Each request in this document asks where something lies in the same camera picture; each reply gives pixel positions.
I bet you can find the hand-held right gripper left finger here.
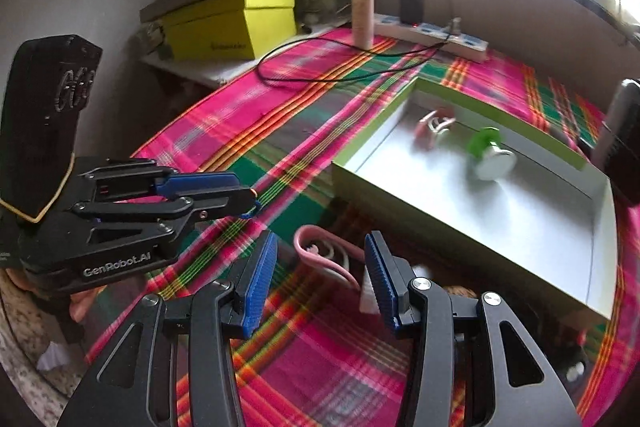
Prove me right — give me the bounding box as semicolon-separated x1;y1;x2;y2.
57;231;279;427

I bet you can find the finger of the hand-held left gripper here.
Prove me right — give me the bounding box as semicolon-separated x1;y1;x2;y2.
80;159;242;198
72;188;259;253

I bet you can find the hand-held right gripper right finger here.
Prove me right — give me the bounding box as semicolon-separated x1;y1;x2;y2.
364;231;583;427

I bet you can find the blue orange small ring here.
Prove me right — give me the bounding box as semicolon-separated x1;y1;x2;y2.
242;191;263;220

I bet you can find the white round device pink strap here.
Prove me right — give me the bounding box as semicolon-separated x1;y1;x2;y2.
294;226;382;314

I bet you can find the white cardboard box green rim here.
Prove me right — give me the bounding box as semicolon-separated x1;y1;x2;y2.
331;74;617;320

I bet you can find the brown walnut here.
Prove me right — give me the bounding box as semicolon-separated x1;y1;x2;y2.
442;285;478;308

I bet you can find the pink plaid tablecloth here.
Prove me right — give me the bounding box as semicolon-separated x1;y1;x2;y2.
87;24;640;427

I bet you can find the yellow box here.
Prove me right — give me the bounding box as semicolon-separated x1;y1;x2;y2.
162;0;298;62

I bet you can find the pink white clip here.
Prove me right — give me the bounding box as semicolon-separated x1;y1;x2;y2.
413;107;457;144

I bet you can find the green white spool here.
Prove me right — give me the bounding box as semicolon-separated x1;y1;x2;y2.
467;127;518;181

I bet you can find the beige tube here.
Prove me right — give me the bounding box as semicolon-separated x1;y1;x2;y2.
351;0;376;50

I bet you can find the white power strip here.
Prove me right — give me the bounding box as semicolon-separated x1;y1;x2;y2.
375;13;488;64

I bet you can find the grey black space heater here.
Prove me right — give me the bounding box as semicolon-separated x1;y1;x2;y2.
592;78;640;208

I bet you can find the black cable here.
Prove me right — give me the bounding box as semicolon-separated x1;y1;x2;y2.
257;0;463;86

